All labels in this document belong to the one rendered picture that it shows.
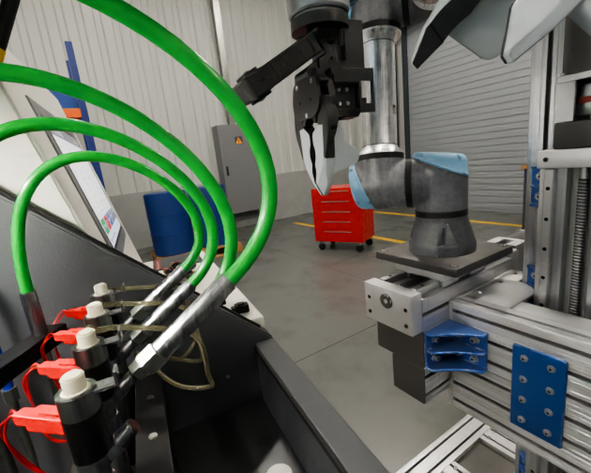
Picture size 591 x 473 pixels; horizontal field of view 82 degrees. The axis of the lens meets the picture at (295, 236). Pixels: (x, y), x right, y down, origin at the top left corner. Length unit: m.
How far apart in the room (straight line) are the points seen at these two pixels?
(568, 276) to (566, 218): 0.12
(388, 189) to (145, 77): 6.45
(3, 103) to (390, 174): 0.70
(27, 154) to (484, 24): 0.59
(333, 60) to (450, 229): 0.49
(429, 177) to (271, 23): 7.64
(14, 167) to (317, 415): 0.56
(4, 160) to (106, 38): 6.51
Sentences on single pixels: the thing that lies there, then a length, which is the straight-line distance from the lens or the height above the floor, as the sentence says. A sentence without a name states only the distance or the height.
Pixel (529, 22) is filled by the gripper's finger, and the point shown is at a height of 1.34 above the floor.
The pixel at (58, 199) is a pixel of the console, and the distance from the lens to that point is 0.65.
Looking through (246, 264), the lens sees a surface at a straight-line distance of 0.30.
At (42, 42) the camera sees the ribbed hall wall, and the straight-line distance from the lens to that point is 7.04.
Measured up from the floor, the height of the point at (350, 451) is 0.95.
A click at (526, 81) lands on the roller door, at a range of 6.78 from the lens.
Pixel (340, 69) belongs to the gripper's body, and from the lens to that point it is 0.45.
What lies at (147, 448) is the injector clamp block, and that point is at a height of 0.98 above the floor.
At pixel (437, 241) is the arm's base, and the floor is 1.07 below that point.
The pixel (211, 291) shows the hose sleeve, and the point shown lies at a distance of 0.30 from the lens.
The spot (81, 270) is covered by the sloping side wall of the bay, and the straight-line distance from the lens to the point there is 0.62.
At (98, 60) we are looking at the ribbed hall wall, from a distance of 7.00.
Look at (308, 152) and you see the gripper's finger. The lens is 0.47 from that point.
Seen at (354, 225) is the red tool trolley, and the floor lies 0.37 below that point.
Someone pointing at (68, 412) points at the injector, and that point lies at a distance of 0.33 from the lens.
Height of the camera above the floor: 1.29
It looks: 13 degrees down
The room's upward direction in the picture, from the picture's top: 6 degrees counter-clockwise
